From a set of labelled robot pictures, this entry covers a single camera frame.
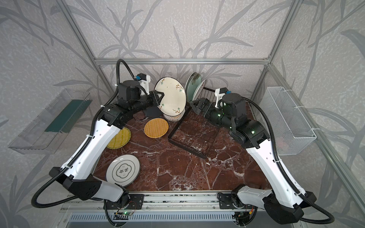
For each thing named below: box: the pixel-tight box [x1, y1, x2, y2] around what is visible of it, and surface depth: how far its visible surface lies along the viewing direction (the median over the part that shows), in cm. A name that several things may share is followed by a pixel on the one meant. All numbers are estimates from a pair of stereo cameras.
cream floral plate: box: [153, 76, 187, 117], surface depth 72 cm
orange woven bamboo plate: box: [144, 117, 169, 139], surface depth 105 cm
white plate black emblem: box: [105, 154, 141, 188], surface depth 86 cm
